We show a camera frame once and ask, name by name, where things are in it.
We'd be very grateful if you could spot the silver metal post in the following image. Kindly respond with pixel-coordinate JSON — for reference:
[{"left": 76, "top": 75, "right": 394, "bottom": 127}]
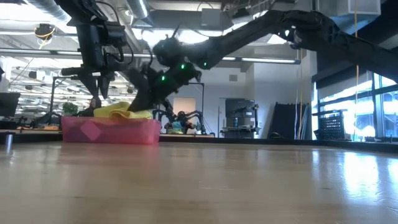
[{"left": 4, "top": 133, "right": 14, "bottom": 152}]

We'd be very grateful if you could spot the yellow hanging cable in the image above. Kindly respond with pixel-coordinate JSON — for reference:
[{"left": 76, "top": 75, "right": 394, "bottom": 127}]
[{"left": 353, "top": 0, "right": 359, "bottom": 141}]

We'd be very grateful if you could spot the person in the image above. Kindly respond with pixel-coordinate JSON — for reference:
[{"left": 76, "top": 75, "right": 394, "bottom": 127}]
[
  {"left": 77, "top": 96, "right": 102, "bottom": 118},
  {"left": 167, "top": 111, "right": 197, "bottom": 135}
]

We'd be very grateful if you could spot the green potted plant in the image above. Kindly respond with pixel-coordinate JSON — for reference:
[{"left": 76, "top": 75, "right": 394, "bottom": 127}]
[{"left": 62, "top": 101, "right": 80, "bottom": 116}]

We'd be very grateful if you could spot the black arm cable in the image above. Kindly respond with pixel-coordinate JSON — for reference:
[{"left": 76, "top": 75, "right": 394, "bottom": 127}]
[{"left": 93, "top": 0, "right": 135, "bottom": 66}]

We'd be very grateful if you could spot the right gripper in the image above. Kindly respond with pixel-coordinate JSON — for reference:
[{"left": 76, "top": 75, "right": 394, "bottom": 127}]
[{"left": 127, "top": 62, "right": 203, "bottom": 113}]

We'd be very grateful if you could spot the grey ceiling box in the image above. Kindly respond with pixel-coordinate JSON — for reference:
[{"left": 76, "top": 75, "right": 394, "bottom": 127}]
[{"left": 201, "top": 7, "right": 223, "bottom": 28}]

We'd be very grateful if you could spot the pale door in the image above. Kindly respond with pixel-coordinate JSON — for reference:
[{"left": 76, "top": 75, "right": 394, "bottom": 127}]
[{"left": 172, "top": 96, "right": 197, "bottom": 114}]

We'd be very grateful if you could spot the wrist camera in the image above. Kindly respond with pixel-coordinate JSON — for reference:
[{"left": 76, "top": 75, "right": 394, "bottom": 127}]
[
  {"left": 104, "top": 21, "right": 129, "bottom": 48},
  {"left": 174, "top": 62, "right": 203, "bottom": 86}
]

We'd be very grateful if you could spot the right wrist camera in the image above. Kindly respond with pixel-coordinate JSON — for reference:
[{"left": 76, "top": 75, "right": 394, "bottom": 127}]
[{"left": 174, "top": 62, "right": 203, "bottom": 86}]

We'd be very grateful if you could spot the black square object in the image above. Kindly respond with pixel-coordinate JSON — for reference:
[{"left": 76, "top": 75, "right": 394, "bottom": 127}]
[{"left": 0, "top": 91, "right": 21, "bottom": 118}]

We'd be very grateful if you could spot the black aluminium table frame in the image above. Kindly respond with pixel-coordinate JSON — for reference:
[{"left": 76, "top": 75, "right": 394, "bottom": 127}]
[{"left": 158, "top": 134, "right": 398, "bottom": 154}]

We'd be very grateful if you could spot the black mesh crate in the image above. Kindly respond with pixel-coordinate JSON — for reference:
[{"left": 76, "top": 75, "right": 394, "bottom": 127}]
[{"left": 316, "top": 111, "right": 346, "bottom": 141}]

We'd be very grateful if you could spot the silver ventilation duct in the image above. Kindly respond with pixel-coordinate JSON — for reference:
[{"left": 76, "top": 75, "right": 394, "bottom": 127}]
[{"left": 126, "top": 0, "right": 150, "bottom": 20}]

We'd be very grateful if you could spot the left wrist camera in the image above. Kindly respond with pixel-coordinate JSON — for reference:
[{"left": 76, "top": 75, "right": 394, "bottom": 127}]
[{"left": 104, "top": 21, "right": 129, "bottom": 48}]

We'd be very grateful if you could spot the black gantry frame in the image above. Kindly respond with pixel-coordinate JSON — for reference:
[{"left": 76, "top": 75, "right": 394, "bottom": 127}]
[
  {"left": 49, "top": 75, "right": 101, "bottom": 124},
  {"left": 183, "top": 81, "right": 205, "bottom": 135}
]

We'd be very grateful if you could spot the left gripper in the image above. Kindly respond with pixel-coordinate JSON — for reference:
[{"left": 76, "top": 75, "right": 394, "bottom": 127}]
[{"left": 60, "top": 23, "right": 132, "bottom": 100}]

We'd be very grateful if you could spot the pink plastic bin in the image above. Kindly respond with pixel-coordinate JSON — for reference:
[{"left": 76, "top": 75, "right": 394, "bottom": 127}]
[{"left": 60, "top": 116, "right": 162, "bottom": 145}]

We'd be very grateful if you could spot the yellow microfiber towel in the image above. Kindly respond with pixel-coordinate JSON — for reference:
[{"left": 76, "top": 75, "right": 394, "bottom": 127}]
[{"left": 93, "top": 101, "right": 154, "bottom": 120}]

